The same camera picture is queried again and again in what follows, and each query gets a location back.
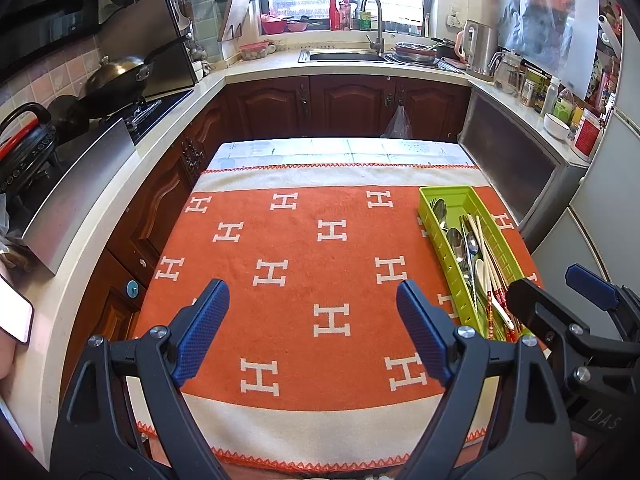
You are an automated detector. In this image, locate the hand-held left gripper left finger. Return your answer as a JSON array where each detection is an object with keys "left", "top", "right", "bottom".
[{"left": 50, "top": 278, "right": 232, "bottom": 480}]

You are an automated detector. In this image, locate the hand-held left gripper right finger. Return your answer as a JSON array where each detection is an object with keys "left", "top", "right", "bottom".
[{"left": 396, "top": 280, "right": 574, "bottom": 480}]

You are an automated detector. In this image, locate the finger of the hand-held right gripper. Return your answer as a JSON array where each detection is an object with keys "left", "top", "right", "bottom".
[
  {"left": 565, "top": 263, "right": 640, "bottom": 357},
  {"left": 506, "top": 278, "right": 637, "bottom": 402}
]

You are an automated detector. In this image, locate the pile of chopsticks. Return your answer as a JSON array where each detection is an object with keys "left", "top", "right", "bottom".
[{"left": 462, "top": 214, "right": 526, "bottom": 343}]

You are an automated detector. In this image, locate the white ceramic spoon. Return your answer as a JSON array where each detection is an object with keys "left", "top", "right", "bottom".
[{"left": 474, "top": 258, "right": 516, "bottom": 331}]

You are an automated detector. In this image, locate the large metal spoon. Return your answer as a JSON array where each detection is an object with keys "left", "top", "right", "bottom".
[{"left": 446, "top": 227, "right": 468, "bottom": 271}]

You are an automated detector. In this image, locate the green plastic utensil tray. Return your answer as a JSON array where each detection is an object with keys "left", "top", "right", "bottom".
[{"left": 417, "top": 185, "right": 531, "bottom": 343}]

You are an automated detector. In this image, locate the grey refrigerator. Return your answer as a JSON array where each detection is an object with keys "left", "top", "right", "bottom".
[{"left": 530, "top": 10, "right": 640, "bottom": 321}]

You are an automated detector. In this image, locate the orange patterned blanket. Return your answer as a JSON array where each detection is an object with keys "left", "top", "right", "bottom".
[{"left": 127, "top": 162, "right": 546, "bottom": 473}]

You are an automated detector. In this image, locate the stainless steel cabinet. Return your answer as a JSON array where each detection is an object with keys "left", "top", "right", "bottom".
[{"left": 457, "top": 87, "right": 591, "bottom": 241}]

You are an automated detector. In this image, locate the red canister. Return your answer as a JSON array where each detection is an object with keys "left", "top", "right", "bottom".
[{"left": 572, "top": 108, "right": 603, "bottom": 158}]

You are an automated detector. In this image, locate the white bowl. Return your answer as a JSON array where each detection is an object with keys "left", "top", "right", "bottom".
[{"left": 543, "top": 112, "right": 572, "bottom": 141}]

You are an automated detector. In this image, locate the green oil bottle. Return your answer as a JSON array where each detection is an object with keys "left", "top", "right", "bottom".
[{"left": 552, "top": 87, "right": 576, "bottom": 123}]

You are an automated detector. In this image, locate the low stainless steel splash guard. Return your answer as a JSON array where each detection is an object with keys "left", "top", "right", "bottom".
[{"left": 20, "top": 117, "right": 137, "bottom": 276}]

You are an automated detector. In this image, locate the smartphone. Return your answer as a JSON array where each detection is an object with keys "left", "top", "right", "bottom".
[{"left": 0, "top": 275, "right": 35, "bottom": 345}]

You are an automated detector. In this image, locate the white plastic bottle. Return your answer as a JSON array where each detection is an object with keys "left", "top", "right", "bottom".
[{"left": 540, "top": 76, "right": 560, "bottom": 117}]

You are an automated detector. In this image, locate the pale blue patterned table cover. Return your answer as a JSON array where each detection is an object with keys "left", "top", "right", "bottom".
[{"left": 206, "top": 137, "right": 476, "bottom": 171}]

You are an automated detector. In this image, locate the clear plastic bag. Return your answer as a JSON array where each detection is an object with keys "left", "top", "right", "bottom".
[{"left": 381, "top": 105, "right": 413, "bottom": 140}]

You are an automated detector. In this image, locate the black gas stove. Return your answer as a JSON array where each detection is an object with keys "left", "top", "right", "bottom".
[{"left": 122, "top": 87, "right": 196, "bottom": 143}]

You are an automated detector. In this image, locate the glass jug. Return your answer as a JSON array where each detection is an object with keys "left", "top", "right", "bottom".
[{"left": 489, "top": 50, "right": 523, "bottom": 96}]

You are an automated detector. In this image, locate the black red-trimmed cooker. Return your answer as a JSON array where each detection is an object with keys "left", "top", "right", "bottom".
[{"left": 0, "top": 102, "right": 61, "bottom": 196}]

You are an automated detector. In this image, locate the black pot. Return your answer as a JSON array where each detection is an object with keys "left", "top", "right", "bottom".
[{"left": 47, "top": 95, "right": 91, "bottom": 136}]

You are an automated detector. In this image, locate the steel electric kettle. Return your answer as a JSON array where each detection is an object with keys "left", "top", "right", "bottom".
[{"left": 455, "top": 20, "right": 498, "bottom": 83}]

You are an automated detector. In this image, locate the white plastic wrap roll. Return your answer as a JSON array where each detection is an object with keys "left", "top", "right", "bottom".
[{"left": 597, "top": 12, "right": 623, "bottom": 51}]

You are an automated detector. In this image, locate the dark wok with lid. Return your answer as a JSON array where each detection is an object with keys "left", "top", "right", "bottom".
[{"left": 77, "top": 55, "right": 155, "bottom": 111}]

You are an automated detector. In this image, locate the white kitchen countertop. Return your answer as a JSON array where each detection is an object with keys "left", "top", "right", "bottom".
[{"left": 0, "top": 40, "right": 593, "bottom": 466}]

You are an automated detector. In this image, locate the pile of dishes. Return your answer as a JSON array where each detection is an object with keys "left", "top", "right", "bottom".
[{"left": 390, "top": 41, "right": 443, "bottom": 66}]

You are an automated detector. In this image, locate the steel sink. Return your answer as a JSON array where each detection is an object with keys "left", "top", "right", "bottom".
[{"left": 298, "top": 47, "right": 391, "bottom": 64}]

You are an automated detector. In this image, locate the metal faucet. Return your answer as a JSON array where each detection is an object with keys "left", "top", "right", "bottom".
[{"left": 361, "top": 0, "right": 386, "bottom": 56}]

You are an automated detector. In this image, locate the large red bowl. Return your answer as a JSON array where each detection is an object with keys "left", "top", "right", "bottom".
[{"left": 260, "top": 12, "right": 287, "bottom": 35}]

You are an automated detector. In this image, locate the wooden cutting board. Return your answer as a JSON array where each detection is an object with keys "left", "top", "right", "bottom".
[{"left": 217, "top": 0, "right": 251, "bottom": 43}]

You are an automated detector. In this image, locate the black range hood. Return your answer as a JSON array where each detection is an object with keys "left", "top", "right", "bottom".
[{"left": 0, "top": 0, "right": 108, "bottom": 68}]

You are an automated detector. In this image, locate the translucent plastic wall sheet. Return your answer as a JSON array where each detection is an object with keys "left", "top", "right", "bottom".
[{"left": 495, "top": 0, "right": 601, "bottom": 101}]

